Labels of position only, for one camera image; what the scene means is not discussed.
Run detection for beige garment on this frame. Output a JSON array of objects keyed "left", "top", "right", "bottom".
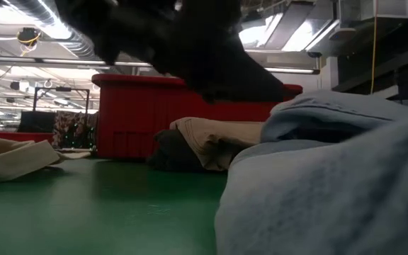
[{"left": 169, "top": 116, "right": 265, "bottom": 173}]

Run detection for dark blue denim jeans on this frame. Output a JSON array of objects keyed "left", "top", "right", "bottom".
[{"left": 147, "top": 128, "right": 205, "bottom": 173}]

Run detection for pale blue denim garment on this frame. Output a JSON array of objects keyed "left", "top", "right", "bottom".
[{"left": 214, "top": 89, "right": 408, "bottom": 255}]

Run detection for red plastic laundry bin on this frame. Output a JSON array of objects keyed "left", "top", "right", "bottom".
[{"left": 91, "top": 73, "right": 303, "bottom": 159}]

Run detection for long light bar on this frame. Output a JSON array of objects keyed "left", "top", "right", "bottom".
[{"left": 0, "top": 55, "right": 321, "bottom": 76}]

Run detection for floral patterned panel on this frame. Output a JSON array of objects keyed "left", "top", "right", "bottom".
[{"left": 52, "top": 110, "right": 98, "bottom": 149}]

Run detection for green table mat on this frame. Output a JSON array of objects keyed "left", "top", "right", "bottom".
[{"left": 0, "top": 157, "right": 230, "bottom": 255}]

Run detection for black monitor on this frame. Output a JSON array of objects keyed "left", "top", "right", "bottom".
[{"left": 18, "top": 110, "right": 57, "bottom": 133}]

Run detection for red partition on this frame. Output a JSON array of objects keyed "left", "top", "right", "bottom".
[{"left": 0, "top": 130, "right": 55, "bottom": 143}]

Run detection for cream canvas tote bag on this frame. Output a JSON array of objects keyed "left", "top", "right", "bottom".
[{"left": 0, "top": 133, "right": 91, "bottom": 183}]

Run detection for corrugated silver duct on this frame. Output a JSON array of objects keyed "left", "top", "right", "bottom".
[{"left": 1, "top": 0, "right": 109, "bottom": 61}]

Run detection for black metal rack frame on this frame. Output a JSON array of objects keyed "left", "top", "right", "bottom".
[{"left": 33, "top": 86, "right": 91, "bottom": 114}]

